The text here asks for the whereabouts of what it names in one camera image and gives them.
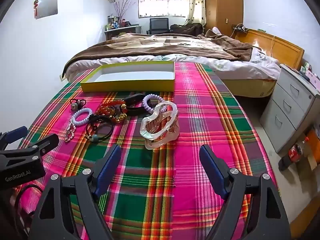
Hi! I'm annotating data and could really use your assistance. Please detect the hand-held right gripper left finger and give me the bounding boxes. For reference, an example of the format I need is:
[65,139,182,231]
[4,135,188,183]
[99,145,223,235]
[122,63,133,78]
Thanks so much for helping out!
[29,144,122,240]

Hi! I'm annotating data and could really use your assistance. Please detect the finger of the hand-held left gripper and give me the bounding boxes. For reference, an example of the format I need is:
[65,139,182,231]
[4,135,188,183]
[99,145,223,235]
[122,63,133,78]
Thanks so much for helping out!
[0,126,28,151]
[0,133,60,157]

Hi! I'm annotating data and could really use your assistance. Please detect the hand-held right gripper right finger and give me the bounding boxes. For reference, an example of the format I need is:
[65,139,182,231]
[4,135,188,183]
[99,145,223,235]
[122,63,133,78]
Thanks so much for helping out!
[199,144,292,240]

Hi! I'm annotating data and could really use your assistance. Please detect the black hair tie teal bead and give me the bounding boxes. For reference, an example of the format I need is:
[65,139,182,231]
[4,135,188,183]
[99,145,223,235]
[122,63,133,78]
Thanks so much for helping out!
[86,115,114,142]

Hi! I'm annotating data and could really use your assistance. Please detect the rhinestone hair clip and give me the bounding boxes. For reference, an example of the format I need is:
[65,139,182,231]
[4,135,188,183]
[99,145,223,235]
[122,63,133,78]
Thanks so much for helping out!
[64,119,76,143]

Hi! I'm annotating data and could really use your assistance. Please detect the light blue spiral hair tie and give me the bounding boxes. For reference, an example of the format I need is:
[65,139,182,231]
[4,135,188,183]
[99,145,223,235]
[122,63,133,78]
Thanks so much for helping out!
[72,108,93,127]

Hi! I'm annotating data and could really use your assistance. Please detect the clear hair claw clip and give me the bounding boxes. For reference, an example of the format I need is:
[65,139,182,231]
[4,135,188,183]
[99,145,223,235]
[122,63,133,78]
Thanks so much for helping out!
[140,100,180,150]

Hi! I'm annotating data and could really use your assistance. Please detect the black hair tie bear charms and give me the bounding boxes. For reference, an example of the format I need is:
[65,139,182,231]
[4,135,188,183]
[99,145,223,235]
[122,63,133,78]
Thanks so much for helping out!
[69,98,87,111]

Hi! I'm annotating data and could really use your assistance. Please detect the red bead bracelet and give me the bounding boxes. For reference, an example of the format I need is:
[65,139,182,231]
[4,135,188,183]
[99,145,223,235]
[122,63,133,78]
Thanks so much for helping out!
[95,99,128,124]

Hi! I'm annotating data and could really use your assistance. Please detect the yellow cardboard box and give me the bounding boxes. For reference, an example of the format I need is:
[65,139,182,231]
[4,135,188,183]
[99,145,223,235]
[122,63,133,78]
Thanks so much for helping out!
[80,61,175,93]

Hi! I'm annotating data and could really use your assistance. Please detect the plaid tablecloth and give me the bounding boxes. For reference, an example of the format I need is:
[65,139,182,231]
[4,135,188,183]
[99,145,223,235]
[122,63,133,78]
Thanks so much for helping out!
[15,62,282,240]

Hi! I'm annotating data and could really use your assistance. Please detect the black hair clip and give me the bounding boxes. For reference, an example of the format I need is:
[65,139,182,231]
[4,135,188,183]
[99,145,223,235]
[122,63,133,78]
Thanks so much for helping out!
[124,93,147,117]

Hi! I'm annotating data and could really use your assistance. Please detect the cola bottle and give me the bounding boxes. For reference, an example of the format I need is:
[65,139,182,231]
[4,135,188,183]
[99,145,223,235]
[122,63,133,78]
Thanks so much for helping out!
[278,135,310,172]

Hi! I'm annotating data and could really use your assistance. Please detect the yellow mattress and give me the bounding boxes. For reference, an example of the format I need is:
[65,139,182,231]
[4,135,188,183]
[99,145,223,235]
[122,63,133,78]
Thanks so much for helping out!
[220,79,278,98]

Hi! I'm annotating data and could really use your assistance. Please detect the grey drawer cabinet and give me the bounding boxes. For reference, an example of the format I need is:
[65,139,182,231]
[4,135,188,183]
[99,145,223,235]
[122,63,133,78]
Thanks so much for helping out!
[259,64,320,154]

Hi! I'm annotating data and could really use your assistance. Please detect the white floral duvet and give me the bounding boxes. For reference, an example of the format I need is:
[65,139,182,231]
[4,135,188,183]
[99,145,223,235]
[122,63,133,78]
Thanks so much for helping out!
[66,47,282,80]

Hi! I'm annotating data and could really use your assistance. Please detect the orange box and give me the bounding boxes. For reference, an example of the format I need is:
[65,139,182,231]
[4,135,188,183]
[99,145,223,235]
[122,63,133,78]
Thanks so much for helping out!
[304,129,320,164]

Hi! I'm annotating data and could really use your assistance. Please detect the bed with brown blanket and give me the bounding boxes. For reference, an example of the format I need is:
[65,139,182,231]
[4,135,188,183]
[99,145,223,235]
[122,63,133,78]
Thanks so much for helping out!
[64,32,254,70]

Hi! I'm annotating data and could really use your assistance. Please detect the desk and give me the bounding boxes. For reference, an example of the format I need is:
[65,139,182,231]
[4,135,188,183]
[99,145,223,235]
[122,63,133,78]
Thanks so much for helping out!
[104,25,143,40]

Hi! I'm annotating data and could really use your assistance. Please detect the boxes on cabinet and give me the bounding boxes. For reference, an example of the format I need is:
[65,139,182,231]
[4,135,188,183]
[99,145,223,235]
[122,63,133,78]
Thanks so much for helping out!
[299,62,320,90]

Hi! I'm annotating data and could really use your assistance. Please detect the wooden headboard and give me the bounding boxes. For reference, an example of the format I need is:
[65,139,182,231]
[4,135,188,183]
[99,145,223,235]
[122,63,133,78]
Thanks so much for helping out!
[235,29,305,70]

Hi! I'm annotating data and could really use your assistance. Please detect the brown clothes pile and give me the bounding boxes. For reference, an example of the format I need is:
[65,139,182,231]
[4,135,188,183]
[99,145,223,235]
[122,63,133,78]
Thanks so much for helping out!
[170,23,204,36]

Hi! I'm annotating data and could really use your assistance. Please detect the group of desk bottles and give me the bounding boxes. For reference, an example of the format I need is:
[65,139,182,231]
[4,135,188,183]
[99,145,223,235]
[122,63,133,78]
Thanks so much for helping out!
[105,15,121,30]

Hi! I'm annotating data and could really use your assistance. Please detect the black office chair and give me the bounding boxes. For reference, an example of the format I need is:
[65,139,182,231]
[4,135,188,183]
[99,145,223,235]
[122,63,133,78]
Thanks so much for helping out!
[147,17,170,35]

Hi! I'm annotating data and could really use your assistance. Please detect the vase of dry branches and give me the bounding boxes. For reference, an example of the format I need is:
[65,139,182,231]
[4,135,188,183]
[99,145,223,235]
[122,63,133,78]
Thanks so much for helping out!
[114,0,135,26]

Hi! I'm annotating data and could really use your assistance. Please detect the wooden wardrobe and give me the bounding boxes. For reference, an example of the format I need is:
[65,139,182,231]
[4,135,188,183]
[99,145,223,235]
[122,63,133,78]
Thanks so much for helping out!
[204,0,244,37]

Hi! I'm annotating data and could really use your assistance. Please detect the patterned curtain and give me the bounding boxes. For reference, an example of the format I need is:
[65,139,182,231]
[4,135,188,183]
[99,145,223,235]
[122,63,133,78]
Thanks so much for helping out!
[183,0,207,25]

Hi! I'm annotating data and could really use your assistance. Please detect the window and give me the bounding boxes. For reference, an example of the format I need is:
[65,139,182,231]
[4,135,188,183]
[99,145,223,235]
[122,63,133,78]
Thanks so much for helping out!
[137,0,187,18]

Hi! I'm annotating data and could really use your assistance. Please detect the black cable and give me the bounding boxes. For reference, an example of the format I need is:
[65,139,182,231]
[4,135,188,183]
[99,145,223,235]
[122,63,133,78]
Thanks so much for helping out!
[14,184,43,233]

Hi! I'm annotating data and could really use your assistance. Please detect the purple spiral hair tie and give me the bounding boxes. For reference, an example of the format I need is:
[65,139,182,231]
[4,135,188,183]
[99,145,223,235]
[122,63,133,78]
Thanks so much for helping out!
[142,94,167,113]

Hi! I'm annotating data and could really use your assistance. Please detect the silver wall sheet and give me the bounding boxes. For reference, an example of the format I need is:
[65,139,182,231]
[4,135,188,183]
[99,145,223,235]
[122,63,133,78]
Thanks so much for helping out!
[35,0,58,20]

